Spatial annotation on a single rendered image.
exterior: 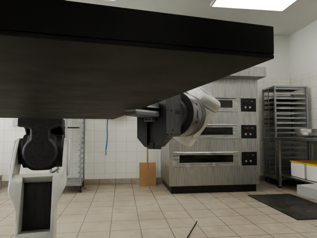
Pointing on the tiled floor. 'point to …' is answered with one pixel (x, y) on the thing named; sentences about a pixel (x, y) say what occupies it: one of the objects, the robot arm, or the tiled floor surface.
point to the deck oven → (220, 142)
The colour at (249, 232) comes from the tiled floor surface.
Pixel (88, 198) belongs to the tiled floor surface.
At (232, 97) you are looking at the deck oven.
